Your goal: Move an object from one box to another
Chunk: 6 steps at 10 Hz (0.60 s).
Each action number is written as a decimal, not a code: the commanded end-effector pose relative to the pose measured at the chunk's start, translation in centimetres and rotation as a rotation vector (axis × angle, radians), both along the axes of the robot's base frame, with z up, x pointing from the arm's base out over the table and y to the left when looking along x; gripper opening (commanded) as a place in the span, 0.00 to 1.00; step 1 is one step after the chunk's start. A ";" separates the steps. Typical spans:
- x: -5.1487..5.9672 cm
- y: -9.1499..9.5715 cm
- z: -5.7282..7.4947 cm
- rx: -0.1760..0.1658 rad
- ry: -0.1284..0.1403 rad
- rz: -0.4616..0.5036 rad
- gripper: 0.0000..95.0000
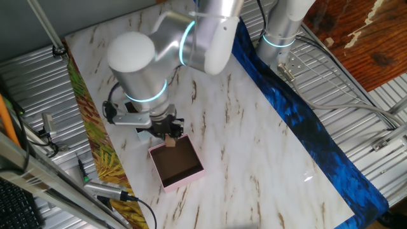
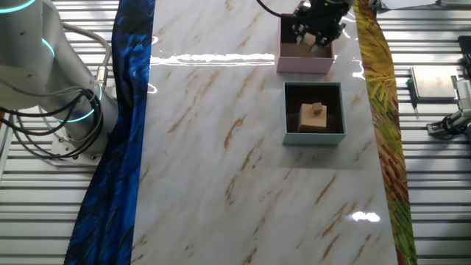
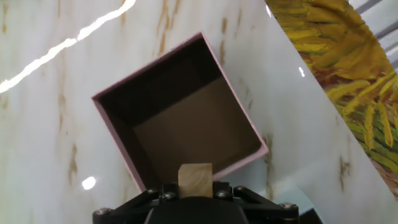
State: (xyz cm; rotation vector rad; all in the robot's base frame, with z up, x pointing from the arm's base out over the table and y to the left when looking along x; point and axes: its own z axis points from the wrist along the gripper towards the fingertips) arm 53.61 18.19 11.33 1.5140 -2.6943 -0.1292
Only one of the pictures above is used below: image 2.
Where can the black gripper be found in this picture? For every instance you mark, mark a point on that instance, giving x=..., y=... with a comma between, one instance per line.
x=324, y=16

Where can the small wooden cube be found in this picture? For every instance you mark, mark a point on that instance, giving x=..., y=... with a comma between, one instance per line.
x=318, y=107

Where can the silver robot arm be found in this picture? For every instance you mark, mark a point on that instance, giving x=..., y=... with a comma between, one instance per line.
x=33, y=55

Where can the pink cardboard box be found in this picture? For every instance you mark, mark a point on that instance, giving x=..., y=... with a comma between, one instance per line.
x=305, y=64

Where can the light blue cardboard box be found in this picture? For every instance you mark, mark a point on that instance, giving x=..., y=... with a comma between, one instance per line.
x=312, y=139

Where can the grey flat object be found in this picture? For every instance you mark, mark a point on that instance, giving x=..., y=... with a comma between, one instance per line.
x=454, y=3

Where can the large wooden cube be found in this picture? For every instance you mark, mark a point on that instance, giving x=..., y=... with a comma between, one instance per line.
x=312, y=123

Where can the square silver metal plate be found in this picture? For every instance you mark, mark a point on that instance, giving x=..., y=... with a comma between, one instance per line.
x=434, y=81

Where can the yellow green painted cloth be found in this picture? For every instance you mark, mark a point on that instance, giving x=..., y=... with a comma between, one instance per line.
x=390, y=147

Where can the black device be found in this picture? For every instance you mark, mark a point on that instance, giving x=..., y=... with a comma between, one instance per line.
x=466, y=48

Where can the white vented device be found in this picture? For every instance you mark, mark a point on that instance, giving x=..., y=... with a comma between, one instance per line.
x=464, y=92

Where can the white marble pattern sheet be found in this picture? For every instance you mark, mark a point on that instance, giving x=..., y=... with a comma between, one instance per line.
x=221, y=184

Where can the blue painted cloth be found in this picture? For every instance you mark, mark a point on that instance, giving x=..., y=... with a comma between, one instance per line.
x=110, y=147

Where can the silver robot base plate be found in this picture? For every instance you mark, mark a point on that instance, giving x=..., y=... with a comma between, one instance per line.
x=62, y=147

